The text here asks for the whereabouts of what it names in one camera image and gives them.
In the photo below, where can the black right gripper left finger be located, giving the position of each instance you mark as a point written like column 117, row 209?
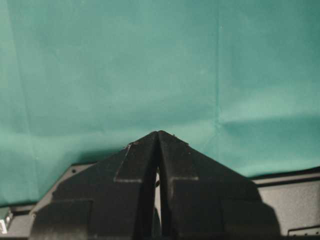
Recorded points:
column 111, row 200

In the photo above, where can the green table cloth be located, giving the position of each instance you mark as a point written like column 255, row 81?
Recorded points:
column 238, row 80

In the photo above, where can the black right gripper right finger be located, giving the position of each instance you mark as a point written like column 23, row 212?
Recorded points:
column 202, row 199

